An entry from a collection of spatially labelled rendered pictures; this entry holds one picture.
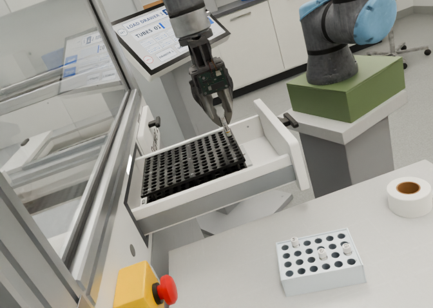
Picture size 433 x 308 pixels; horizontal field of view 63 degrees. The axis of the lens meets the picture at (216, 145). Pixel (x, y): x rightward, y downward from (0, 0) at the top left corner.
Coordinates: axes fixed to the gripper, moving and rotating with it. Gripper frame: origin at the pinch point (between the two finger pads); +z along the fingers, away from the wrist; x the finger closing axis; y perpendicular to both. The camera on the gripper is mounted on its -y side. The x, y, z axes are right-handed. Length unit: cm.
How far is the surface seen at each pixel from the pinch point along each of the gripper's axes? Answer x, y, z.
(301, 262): 3.3, 33.1, 15.6
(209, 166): -6.2, 11.9, 4.3
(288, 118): 13.5, 5.8, 3.0
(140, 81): -37, -159, 15
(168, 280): -15.7, 38.3, 5.2
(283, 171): 7.2, 18.1, 7.6
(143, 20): -16, -94, -22
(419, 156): 102, -86, 93
